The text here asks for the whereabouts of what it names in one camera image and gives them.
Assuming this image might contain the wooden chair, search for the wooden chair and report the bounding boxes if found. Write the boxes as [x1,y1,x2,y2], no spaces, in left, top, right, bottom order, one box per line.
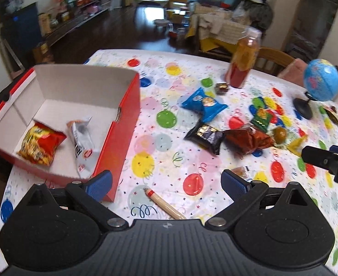
[253,47,296,77]

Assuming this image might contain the reddish brown snack packet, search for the reddish brown snack packet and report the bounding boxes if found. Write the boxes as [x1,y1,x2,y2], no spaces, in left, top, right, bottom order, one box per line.
[223,124,274,154]

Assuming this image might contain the tall black cabinet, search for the tall black cabinet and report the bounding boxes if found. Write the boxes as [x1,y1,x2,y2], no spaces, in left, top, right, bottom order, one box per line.
[0,2,43,74]

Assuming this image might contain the brown cardboard box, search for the brown cardboard box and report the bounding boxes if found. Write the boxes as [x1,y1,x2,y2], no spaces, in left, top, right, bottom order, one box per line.
[32,42,54,64]

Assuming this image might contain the tan paper bag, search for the tan paper bag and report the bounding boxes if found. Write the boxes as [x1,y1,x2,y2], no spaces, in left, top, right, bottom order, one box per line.
[38,13,51,35]

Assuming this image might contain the yellow candy wrapper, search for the yellow candy wrapper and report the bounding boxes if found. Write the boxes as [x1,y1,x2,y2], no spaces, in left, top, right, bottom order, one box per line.
[287,136,309,153]

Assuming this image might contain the green snack packet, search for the green snack packet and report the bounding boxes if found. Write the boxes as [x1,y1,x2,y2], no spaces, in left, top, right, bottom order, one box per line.
[250,108,274,130]

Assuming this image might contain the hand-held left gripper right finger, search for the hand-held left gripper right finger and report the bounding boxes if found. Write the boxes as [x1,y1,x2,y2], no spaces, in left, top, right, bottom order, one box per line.
[205,169,319,232]

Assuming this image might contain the wooden stick with red band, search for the wooden stick with red band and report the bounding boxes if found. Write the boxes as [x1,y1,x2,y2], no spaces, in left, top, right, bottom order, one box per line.
[144,187,187,220]

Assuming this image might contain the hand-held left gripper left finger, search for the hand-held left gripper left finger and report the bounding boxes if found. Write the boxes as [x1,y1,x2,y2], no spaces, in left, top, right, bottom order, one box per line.
[16,170,129,232]

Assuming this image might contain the long low dark cabinet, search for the long low dark cabinet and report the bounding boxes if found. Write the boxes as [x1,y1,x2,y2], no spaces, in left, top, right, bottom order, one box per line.
[38,0,113,46]

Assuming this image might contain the round brown candy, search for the round brown candy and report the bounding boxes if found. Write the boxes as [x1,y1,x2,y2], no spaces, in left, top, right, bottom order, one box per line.
[273,126,288,144]

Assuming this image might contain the small orange wrapped candy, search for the small orange wrapped candy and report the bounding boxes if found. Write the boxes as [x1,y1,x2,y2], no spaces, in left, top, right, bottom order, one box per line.
[231,166,250,180]

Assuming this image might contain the balloon print tablecloth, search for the balloon print tablecloth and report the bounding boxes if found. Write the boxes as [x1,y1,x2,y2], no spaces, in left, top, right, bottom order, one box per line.
[0,49,338,273]

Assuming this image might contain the blue snack packet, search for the blue snack packet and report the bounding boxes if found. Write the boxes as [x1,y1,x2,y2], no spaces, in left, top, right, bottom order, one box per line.
[180,87,228,123]

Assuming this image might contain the orange juice bottle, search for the orange juice bottle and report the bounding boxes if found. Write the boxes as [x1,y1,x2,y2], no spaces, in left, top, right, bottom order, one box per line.
[226,26,262,89]

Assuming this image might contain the red yellow snack packet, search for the red yellow snack packet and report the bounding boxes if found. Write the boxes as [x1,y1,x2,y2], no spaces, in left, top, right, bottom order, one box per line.
[16,120,67,166]

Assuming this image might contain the cluttered sofa with yellow cloth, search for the cluttered sofa with yellow cloth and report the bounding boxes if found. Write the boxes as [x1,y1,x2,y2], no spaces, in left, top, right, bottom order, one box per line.
[186,0,274,59]

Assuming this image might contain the white silver snack packet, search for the white silver snack packet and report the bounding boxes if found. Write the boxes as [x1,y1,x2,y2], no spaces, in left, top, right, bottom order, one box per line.
[66,116,95,179]

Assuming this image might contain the red cardboard box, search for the red cardboard box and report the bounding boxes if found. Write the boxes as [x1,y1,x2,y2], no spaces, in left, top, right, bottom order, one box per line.
[0,65,141,203]

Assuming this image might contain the small blue globe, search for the small blue globe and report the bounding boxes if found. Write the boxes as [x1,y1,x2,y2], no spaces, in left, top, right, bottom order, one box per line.
[293,59,338,120]

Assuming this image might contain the dark bookshelf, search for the dark bookshelf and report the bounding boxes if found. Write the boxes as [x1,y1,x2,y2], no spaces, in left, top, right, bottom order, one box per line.
[285,0,338,61]

